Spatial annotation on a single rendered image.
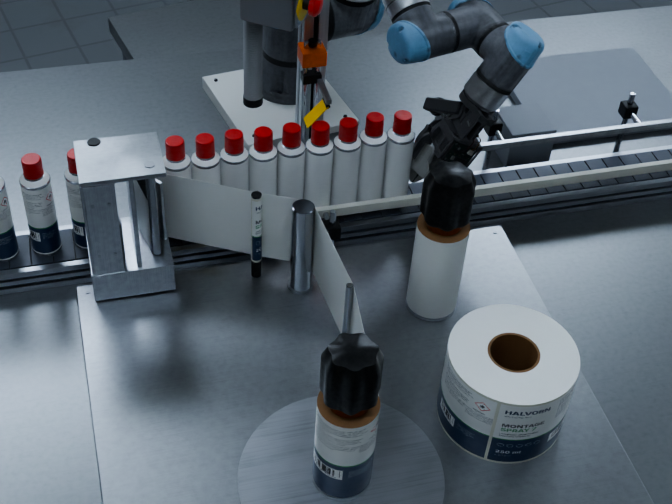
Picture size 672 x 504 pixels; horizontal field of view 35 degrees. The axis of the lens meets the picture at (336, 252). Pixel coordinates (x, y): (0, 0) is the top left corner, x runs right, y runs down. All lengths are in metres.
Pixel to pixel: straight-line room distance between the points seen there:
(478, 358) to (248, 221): 0.48
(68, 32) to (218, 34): 1.67
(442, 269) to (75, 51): 2.58
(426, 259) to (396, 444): 0.31
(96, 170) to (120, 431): 0.41
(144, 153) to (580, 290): 0.85
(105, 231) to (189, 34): 0.95
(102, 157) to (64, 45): 2.42
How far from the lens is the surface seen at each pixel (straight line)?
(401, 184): 2.01
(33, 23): 4.30
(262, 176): 1.91
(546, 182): 2.13
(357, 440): 1.48
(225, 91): 2.37
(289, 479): 1.61
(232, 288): 1.88
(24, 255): 1.98
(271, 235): 1.84
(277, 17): 1.77
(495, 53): 1.91
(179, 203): 1.86
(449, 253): 1.74
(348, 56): 2.55
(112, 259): 1.81
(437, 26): 1.89
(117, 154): 1.75
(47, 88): 2.47
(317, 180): 1.95
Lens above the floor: 2.23
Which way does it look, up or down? 44 degrees down
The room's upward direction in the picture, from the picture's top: 4 degrees clockwise
